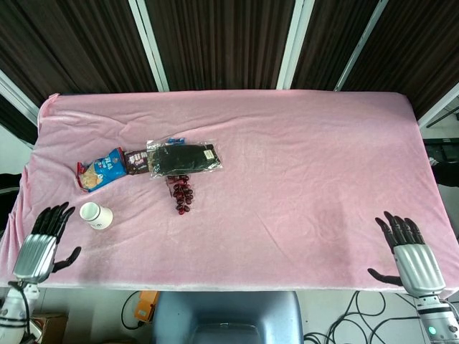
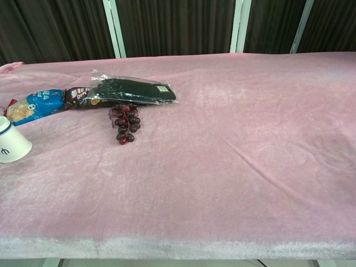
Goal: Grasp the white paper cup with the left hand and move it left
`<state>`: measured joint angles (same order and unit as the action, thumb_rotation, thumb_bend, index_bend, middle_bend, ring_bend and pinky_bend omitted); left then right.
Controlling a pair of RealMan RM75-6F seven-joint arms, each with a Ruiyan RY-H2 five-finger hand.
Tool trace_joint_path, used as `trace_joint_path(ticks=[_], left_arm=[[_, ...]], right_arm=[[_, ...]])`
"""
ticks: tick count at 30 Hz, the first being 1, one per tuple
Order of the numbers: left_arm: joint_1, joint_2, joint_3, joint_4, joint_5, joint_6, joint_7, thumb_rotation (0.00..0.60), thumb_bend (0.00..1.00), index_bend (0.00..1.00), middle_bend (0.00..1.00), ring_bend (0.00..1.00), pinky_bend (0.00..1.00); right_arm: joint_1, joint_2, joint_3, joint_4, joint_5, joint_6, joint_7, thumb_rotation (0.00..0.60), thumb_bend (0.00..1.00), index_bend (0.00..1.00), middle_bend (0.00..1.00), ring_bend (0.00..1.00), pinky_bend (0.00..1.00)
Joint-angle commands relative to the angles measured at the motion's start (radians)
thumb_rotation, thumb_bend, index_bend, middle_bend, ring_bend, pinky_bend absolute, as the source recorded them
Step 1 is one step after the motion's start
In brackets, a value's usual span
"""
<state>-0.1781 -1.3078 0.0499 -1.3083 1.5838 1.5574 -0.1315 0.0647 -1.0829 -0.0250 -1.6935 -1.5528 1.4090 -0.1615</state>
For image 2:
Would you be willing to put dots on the white paper cup blue print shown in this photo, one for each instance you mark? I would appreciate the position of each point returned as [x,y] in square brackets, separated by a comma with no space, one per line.
[11,144]

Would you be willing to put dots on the pink plush table cloth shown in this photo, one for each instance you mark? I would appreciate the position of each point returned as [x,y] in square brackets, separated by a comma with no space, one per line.
[222,155]

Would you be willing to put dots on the purple plastic grape bunch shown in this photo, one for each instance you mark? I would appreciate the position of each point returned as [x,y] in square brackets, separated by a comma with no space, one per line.
[126,122]

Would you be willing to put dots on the black socks in clear bag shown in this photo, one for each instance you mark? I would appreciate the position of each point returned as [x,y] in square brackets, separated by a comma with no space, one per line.
[133,90]

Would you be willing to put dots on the dark purple snack packet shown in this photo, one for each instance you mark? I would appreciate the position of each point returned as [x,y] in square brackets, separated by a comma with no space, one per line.
[80,98]

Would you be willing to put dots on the dark pleated curtain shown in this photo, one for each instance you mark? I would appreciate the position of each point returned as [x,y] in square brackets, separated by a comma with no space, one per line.
[178,25]

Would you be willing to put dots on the blue snack bag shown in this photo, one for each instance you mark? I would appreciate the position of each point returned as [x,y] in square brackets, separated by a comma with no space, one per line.
[36,105]

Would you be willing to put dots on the white screen frame post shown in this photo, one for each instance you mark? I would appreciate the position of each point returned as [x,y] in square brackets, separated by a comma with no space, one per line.
[239,26]
[114,27]
[301,26]

